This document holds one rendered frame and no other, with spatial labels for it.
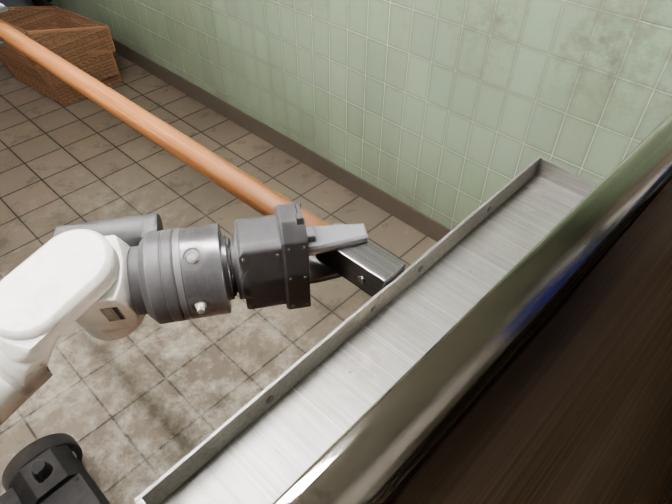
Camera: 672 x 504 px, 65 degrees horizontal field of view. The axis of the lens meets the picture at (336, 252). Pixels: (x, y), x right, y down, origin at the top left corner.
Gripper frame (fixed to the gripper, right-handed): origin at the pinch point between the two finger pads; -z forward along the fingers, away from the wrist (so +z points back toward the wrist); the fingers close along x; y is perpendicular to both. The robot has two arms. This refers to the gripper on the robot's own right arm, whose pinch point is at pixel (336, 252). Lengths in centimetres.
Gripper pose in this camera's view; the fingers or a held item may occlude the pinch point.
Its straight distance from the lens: 53.2
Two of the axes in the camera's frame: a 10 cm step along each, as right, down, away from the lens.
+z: -9.8, 1.4, -1.5
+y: 2.1, 6.8, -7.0
